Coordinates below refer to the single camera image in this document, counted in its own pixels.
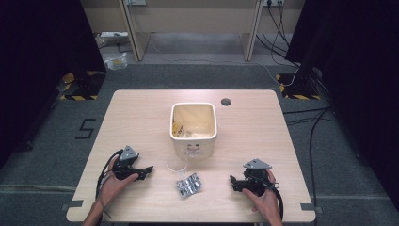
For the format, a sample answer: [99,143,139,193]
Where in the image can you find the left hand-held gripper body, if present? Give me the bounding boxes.
[112,145,140,181]

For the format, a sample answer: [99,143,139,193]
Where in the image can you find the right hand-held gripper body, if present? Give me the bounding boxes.
[243,158,277,197]

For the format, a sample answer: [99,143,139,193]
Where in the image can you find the clear plastic cup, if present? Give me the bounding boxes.
[165,153,189,173]

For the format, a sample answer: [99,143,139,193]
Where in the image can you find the silver blister pack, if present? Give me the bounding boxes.
[175,172,203,198]

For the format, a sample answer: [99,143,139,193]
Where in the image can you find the white square bin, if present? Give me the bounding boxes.
[169,102,218,160]

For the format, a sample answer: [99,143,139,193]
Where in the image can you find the person's right hand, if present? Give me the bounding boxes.
[243,169,281,220]

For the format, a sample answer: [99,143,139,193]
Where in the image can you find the person's left hand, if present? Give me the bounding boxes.
[98,157,139,208]

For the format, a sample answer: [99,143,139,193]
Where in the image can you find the grey tape strip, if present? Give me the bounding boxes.
[300,202,324,215]
[60,200,85,212]

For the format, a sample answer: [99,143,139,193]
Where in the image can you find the black stand base striped tape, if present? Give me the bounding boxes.
[276,73,323,101]
[59,70,107,102]

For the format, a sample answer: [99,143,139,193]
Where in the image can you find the clear plastic bag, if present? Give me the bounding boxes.
[104,52,129,71]

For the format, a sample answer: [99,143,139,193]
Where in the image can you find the white power strip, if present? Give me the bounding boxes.
[99,31,130,40]

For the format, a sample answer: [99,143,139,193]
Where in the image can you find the black curtain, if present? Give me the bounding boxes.
[285,0,399,211]
[0,0,107,168]

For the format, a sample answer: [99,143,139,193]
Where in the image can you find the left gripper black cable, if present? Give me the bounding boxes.
[95,149,124,202]

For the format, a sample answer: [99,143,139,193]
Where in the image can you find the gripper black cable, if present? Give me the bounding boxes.
[95,149,124,202]
[268,183,285,221]

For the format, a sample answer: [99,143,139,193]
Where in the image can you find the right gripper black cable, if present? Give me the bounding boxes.
[268,183,285,221]

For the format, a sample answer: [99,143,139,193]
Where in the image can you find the black floor cables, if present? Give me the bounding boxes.
[281,106,339,226]

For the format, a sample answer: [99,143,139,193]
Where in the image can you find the black wall cables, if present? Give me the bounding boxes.
[255,2,300,69]

